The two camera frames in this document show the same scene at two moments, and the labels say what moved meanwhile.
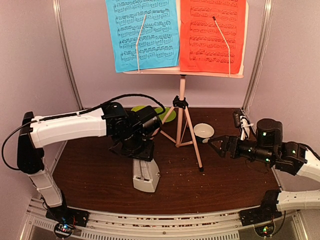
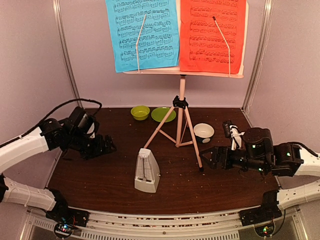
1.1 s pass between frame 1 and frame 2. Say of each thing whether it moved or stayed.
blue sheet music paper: stayed
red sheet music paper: stayed
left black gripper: moved
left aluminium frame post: stayed
